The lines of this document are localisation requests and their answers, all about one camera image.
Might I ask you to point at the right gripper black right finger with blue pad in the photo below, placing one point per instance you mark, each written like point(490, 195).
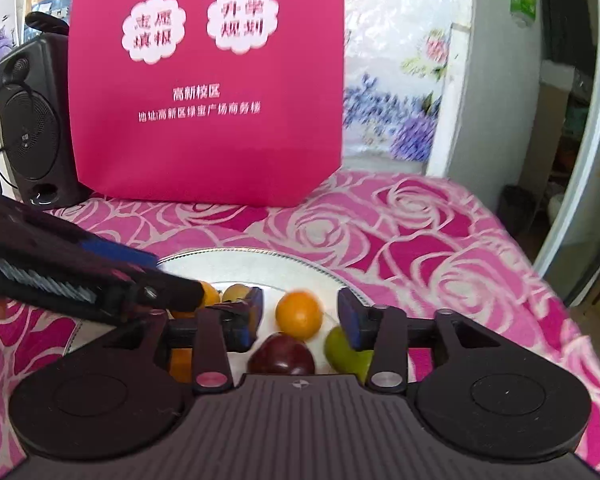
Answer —
point(388, 332)

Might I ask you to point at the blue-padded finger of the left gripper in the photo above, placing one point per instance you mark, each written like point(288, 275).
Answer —
point(71, 233)

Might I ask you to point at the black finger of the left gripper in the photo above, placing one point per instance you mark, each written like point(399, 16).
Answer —
point(93, 279)

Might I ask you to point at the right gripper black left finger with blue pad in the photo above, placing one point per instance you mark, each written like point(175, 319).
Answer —
point(212, 334)

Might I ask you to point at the green apple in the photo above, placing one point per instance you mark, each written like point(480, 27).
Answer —
point(343, 358)

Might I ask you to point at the dark red plum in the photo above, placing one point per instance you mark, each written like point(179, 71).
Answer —
point(281, 354)

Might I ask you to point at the small orange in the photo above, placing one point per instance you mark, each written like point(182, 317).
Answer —
point(210, 298)
point(299, 314)

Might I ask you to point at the top orange in plate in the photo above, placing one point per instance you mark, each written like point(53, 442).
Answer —
point(180, 366)

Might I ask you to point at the pink rose tablecloth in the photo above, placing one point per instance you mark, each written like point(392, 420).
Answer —
point(413, 242)

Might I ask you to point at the black speaker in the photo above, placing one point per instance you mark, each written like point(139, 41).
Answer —
point(34, 117)

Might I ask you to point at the magenta fabric bag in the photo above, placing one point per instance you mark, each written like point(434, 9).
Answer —
point(206, 101)

